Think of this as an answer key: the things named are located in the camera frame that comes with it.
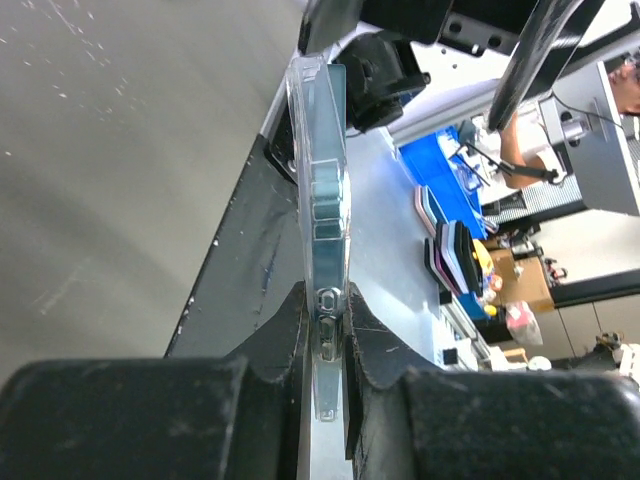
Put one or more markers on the person in background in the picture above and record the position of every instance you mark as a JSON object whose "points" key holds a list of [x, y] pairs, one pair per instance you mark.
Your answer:
{"points": [[525, 144]]}

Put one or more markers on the teal blue phone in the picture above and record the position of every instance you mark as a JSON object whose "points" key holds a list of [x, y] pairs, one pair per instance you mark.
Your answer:
{"points": [[330, 205]]}

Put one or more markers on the clear phone case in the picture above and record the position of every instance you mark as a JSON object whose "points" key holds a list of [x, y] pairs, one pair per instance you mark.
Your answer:
{"points": [[300, 80]]}

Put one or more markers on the grey monitor on arm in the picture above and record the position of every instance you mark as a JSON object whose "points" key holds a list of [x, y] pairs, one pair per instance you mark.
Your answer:
{"points": [[582, 120]]}

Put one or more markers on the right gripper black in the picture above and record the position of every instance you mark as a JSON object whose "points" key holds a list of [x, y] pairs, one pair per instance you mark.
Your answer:
{"points": [[551, 31]]}

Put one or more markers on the cardboard box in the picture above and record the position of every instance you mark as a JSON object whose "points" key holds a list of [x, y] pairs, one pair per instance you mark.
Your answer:
{"points": [[522, 280]]}

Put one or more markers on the stack of phone cases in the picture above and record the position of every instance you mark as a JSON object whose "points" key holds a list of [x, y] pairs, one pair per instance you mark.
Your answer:
{"points": [[450, 258]]}

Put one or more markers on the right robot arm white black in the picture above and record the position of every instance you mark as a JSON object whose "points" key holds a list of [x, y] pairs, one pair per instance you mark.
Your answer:
{"points": [[381, 70]]}

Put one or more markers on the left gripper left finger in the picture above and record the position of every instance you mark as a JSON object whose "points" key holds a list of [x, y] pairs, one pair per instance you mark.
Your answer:
{"points": [[245, 415]]}

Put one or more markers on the aluminium rail with comb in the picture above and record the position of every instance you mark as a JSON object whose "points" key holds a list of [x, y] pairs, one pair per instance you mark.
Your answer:
{"points": [[397, 323]]}

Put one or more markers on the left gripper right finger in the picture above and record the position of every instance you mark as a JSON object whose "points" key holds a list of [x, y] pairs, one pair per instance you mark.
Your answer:
{"points": [[512, 425]]}

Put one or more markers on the blue plastic bin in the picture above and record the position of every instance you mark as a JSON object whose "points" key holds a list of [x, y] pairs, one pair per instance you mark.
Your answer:
{"points": [[432, 162]]}

